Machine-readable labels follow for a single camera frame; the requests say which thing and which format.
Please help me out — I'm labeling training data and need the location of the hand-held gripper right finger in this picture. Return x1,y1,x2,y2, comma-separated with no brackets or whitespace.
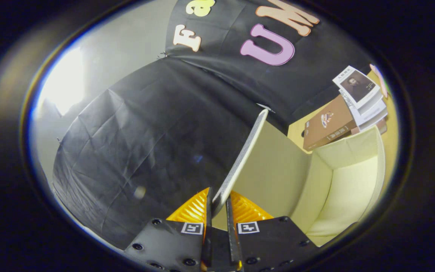
225,191,321,272

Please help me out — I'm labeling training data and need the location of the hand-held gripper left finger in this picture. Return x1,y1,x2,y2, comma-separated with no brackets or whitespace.
124,187,213,272

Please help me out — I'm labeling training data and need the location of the black backdrop cloth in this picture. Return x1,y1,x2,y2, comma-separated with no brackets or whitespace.
51,0,376,250

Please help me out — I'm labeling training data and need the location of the brown cover book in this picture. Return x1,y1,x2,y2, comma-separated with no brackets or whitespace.
303,94,356,152

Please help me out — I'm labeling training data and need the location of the beige edged book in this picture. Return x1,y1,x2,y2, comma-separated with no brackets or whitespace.
350,117,388,136

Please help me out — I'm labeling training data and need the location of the plain white book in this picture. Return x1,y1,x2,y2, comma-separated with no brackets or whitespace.
340,89,388,127

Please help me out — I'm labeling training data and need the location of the white portrait cover book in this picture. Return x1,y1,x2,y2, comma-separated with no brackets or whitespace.
333,65,381,110

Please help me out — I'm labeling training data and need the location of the green plush toy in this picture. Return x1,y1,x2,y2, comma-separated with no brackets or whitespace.
369,63,392,99

